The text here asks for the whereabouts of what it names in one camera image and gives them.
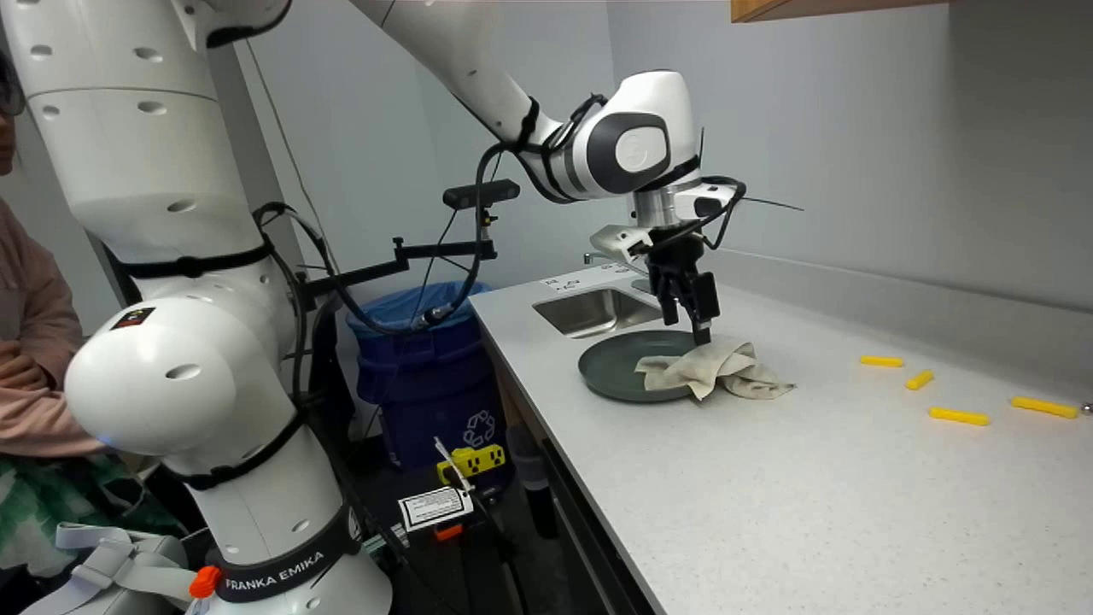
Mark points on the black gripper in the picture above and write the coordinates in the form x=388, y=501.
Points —
x=681, y=269

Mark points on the cream cloth towel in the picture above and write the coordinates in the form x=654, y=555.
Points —
x=700, y=368

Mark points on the dark green round plate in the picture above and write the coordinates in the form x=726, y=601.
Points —
x=616, y=369

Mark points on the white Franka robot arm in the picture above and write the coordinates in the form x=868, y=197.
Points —
x=172, y=377

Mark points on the stainless steel sink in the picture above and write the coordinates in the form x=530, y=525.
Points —
x=591, y=309

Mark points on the small yellow piece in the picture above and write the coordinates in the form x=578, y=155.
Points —
x=956, y=417
x=919, y=379
x=881, y=359
x=1043, y=407

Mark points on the yellow and black label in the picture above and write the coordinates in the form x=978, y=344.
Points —
x=473, y=466

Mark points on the blue recycling bin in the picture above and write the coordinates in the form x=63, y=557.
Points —
x=429, y=386

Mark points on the white tag card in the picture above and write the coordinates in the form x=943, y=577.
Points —
x=436, y=509

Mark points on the orange round knob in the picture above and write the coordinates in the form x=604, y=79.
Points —
x=203, y=583

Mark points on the person in pink sweater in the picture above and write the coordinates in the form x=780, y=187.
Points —
x=34, y=344

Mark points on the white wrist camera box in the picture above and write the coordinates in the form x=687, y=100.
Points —
x=618, y=243

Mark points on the black camera on stand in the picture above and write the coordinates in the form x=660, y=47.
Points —
x=478, y=193

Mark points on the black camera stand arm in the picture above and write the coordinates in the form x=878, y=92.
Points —
x=446, y=248

